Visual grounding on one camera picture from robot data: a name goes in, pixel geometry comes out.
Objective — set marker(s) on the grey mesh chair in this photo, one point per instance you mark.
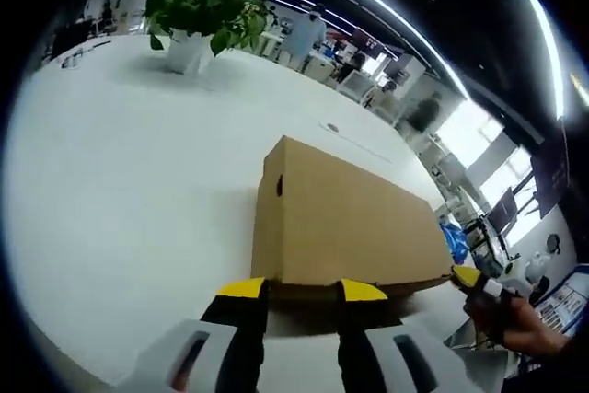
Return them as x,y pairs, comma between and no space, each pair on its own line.
474,358

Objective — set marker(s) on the blue white plastic packets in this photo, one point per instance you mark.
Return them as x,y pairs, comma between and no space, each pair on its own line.
455,241

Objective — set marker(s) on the white office chair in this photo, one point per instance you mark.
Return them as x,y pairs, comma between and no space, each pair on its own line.
354,87

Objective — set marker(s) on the dark computer monitor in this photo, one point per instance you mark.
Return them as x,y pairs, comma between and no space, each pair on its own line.
501,211

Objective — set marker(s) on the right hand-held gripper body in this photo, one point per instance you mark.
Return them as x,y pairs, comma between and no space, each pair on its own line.
536,266

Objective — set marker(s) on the dark wall screen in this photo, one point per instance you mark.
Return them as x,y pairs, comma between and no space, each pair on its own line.
552,172

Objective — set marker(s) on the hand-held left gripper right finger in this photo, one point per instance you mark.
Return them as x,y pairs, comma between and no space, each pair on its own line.
363,315

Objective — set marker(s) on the person's right hand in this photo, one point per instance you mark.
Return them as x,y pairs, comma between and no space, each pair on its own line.
529,328

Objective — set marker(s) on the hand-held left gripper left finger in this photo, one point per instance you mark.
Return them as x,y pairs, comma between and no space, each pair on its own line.
239,319

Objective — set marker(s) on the green potted plant white pot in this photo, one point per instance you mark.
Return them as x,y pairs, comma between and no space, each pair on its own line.
202,2

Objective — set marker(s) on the brown cardboard shoe box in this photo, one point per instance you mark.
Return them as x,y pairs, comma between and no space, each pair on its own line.
345,213

